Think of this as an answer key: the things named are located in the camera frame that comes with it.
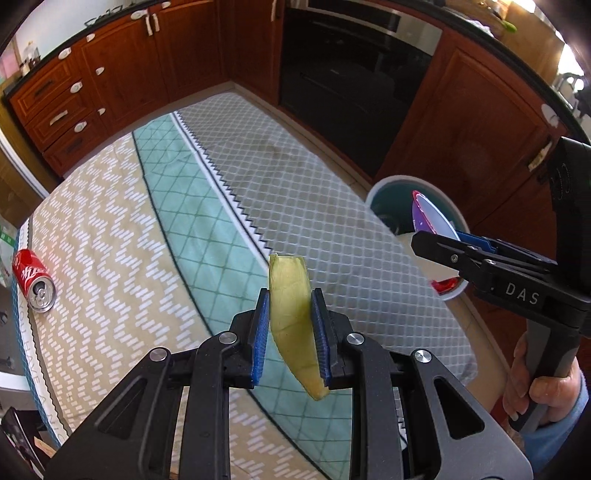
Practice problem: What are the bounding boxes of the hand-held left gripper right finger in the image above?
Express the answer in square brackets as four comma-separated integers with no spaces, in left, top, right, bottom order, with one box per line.
[311,288,532,480]

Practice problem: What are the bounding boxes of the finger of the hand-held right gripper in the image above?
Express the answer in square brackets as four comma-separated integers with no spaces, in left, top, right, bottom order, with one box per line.
[411,231,497,289]
[456,231,559,269]

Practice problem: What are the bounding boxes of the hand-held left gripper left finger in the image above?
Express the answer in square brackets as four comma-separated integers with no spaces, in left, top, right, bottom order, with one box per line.
[44,288,271,480]

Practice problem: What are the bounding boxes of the purple and white packet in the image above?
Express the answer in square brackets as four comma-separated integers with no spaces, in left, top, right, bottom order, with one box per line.
[411,190,462,241]

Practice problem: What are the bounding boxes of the yellow fruit peel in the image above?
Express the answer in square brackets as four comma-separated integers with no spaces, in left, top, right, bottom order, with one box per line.
[269,253,331,401]

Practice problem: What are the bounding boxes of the white bin with teal liner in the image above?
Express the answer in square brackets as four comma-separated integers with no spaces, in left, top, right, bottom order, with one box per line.
[367,174,472,302]

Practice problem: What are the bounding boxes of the person's right forearm blue sleeve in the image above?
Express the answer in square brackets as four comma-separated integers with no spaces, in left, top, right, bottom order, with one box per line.
[522,369,591,472]

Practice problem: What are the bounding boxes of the person's right hand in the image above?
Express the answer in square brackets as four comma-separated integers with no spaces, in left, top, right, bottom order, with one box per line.
[502,332,583,423]

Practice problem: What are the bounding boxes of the wooden door cabinet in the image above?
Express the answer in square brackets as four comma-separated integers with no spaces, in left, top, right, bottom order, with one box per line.
[376,28,571,232]

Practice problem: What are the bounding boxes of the patterned tablecloth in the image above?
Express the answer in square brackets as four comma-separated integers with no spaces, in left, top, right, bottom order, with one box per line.
[11,90,478,480]

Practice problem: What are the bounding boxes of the black built-in oven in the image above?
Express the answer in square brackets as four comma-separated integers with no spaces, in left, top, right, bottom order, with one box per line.
[278,4,444,181]

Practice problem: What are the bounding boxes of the red soda can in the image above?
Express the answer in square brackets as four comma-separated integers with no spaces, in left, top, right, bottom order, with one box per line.
[12,248,57,313]

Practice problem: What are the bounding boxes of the green and white plastic bag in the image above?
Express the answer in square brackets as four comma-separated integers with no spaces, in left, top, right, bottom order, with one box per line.
[0,217,19,287]

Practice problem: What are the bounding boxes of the wooden drawer cabinet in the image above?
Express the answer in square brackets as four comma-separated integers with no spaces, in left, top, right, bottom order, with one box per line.
[4,0,282,178]

